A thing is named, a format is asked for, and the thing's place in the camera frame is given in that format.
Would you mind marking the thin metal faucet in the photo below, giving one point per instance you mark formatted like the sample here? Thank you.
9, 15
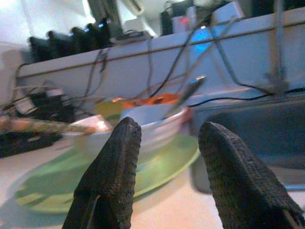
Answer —
281, 47

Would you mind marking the black power strip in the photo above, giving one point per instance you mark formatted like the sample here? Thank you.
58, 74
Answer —
23, 143

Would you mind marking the steel sink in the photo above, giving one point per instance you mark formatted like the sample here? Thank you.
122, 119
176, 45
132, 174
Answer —
262, 133

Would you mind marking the orange bowl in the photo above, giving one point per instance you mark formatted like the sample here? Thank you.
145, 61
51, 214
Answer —
164, 99

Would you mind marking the metal spoon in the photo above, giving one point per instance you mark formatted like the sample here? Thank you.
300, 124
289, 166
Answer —
190, 89

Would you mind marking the black charger block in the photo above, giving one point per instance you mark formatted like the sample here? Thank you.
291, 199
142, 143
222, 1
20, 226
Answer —
100, 33
59, 44
78, 39
40, 48

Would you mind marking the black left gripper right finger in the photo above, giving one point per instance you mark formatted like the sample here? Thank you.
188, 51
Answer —
238, 179

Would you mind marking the white bowl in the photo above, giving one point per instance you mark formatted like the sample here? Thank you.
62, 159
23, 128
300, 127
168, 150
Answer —
157, 133

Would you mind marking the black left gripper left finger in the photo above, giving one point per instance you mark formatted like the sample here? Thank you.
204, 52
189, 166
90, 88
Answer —
112, 171

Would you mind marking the grey curtain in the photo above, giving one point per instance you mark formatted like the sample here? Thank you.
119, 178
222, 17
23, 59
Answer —
102, 12

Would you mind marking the white charger box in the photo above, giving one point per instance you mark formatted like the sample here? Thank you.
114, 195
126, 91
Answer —
181, 23

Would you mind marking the white power adapter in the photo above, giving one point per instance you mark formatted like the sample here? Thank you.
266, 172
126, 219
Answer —
226, 13

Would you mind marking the patterned wooden chopstick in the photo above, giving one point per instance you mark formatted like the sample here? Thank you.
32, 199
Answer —
35, 125

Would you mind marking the white air conditioner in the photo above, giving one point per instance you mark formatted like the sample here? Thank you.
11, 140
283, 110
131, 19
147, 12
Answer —
134, 6

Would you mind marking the green plate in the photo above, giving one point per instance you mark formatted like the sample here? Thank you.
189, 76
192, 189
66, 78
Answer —
162, 171

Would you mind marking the small black box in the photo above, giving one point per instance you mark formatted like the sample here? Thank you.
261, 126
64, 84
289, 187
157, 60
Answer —
166, 23

